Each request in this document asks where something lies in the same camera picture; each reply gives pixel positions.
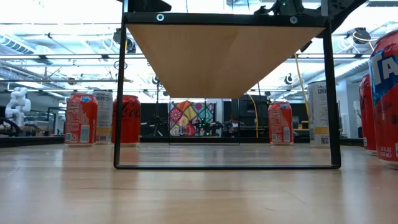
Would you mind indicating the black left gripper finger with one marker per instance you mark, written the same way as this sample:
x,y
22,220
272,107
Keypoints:
x,y
146,6

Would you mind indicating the red soda can blue logo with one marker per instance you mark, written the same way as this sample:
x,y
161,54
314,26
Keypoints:
x,y
367,118
387,109
81,121
280,124

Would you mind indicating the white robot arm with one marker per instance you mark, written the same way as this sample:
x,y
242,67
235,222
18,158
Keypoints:
x,y
18,105

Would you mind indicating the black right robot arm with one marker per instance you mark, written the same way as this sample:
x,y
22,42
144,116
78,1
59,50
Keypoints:
x,y
345,12

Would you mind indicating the slim white beverage can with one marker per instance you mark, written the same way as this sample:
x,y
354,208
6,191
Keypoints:
x,y
317,109
105,115

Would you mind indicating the black hanging device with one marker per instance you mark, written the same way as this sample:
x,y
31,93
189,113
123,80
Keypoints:
x,y
131,46

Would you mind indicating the black cabinet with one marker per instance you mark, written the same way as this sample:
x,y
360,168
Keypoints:
x,y
247,105

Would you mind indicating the red Coca-Cola can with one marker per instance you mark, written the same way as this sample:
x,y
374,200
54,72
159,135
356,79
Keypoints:
x,y
132,121

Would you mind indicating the colourful patterned panel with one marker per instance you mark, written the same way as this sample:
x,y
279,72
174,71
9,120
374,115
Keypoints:
x,y
183,116

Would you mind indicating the person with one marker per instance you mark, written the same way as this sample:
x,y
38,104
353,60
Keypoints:
x,y
234,124

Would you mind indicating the wooden shelf black metal frame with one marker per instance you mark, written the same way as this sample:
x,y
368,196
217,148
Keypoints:
x,y
217,59

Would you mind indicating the black aluminium rig frame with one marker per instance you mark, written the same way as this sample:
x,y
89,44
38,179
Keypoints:
x,y
31,141

